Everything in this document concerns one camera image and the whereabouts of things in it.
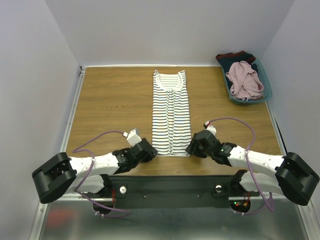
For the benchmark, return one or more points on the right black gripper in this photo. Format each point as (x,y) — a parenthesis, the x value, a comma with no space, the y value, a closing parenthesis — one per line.
(194,145)

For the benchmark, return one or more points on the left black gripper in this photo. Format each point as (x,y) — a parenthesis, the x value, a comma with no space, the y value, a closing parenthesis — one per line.
(151,155)

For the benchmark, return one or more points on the black white striped tank top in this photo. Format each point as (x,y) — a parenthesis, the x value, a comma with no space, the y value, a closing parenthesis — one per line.
(171,124)

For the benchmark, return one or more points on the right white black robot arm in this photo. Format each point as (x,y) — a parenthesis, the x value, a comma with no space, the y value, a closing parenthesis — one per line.
(287,175)

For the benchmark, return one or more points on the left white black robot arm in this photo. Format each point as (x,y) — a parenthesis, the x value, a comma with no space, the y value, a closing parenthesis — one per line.
(62,174)

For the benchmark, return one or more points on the pink tank top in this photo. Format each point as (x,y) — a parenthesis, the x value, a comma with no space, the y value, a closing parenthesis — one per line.
(245,83)

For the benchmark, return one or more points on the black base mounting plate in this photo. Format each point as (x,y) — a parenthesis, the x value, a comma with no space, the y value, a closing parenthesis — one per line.
(180,191)

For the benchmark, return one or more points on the dark navy maroon garment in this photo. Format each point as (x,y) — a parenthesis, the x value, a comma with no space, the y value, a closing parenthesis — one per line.
(226,60)

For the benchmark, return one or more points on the teal plastic basket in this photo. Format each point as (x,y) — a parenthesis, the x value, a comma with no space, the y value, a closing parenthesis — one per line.
(267,91)

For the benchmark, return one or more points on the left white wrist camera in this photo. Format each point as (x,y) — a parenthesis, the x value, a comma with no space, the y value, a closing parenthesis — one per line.
(132,137)

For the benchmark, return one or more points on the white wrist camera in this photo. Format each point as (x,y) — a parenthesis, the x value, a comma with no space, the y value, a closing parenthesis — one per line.
(209,127)
(132,137)

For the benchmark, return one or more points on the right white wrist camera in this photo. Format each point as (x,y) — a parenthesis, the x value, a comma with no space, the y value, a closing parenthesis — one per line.
(209,127)

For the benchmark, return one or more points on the left aluminium frame rail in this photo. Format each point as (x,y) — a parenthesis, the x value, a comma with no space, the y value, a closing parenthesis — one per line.
(42,208)

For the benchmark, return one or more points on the right aluminium frame rail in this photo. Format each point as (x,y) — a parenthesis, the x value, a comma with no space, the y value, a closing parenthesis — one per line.
(307,213)

